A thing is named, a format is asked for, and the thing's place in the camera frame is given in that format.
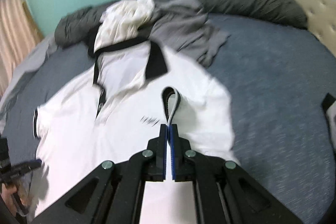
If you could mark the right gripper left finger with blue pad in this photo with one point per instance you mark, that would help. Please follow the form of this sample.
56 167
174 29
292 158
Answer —
157 165

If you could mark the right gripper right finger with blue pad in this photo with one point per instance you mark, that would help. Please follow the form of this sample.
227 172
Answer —
180 167

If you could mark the white polo shirt black trim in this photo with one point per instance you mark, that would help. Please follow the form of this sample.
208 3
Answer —
113 109

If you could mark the person's left hand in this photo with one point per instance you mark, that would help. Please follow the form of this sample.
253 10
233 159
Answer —
7 194

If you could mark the blue patterned bed cover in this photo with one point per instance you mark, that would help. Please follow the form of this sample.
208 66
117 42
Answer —
277 77

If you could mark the pink striped curtain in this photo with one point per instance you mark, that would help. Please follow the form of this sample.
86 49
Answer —
19 35

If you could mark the grey t-shirt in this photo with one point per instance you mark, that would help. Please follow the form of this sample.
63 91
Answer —
184 26

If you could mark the cream crumpled shirt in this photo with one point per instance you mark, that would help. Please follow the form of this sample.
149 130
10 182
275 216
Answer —
121 21

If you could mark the black and grey garment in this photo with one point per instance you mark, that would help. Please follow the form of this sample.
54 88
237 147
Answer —
328 107

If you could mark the dark grey rolled duvet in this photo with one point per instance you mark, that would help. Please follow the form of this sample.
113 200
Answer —
75 27

